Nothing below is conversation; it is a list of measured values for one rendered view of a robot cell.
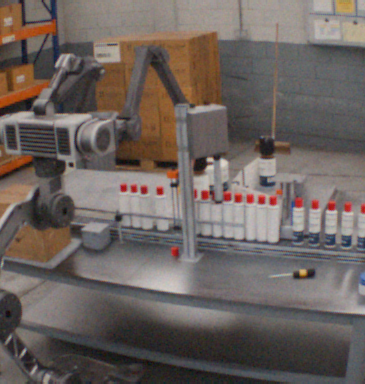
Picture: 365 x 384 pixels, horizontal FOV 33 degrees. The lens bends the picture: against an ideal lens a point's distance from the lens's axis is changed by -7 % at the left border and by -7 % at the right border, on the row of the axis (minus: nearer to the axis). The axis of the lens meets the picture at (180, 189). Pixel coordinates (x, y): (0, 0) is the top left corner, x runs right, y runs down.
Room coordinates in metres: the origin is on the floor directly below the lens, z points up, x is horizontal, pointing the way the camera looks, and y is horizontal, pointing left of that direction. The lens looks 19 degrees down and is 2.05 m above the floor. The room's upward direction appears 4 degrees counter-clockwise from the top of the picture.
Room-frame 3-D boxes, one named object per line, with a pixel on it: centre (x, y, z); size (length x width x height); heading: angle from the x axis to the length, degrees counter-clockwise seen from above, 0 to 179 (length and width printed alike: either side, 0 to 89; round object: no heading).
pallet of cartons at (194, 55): (6.76, 0.15, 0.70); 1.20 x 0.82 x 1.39; 65
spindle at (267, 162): (3.18, -0.46, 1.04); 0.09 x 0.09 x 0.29
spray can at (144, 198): (2.80, 0.16, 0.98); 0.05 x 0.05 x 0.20
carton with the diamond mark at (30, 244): (2.69, 0.71, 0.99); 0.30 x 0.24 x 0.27; 68
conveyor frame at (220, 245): (2.71, -0.05, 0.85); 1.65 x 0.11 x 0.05; 65
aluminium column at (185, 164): (2.56, -0.03, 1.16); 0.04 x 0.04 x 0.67; 65
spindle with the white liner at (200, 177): (2.99, -0.10, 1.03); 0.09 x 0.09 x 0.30
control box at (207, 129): (2.59, -0.11, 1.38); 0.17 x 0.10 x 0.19; 120
